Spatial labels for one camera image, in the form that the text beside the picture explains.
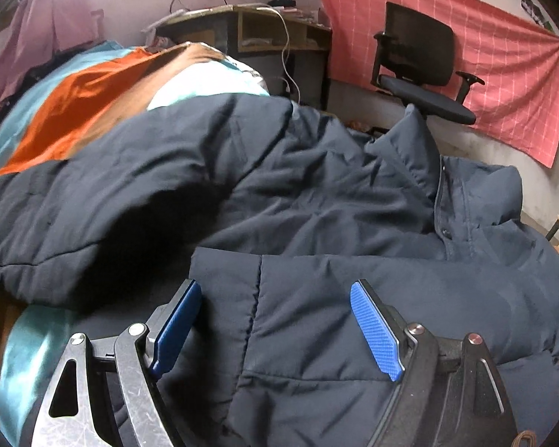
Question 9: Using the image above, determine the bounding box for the dark navy padded jacket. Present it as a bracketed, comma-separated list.
[0, 94, 559, 446]

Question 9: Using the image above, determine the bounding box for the striped orange brown blue quilt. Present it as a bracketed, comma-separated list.
[0, 42, 228, 446]

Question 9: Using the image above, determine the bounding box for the black office chair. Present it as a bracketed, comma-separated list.
[370, 2, 485, 125]

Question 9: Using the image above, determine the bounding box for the white bed sheet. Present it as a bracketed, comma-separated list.
[147, 57, 269, 110]

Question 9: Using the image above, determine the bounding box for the wooden desk with shelves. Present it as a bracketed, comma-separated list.
[143, 3, 332, 111]

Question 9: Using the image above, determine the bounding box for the pink hanging garment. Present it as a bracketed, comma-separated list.
[0, 0, 99, 108]

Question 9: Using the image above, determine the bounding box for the pink checked wall cloth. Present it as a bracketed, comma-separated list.
[322, 0, 559, 168]

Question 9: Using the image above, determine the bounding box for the white charging cable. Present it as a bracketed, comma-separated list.
[255, 4, 303, 103]

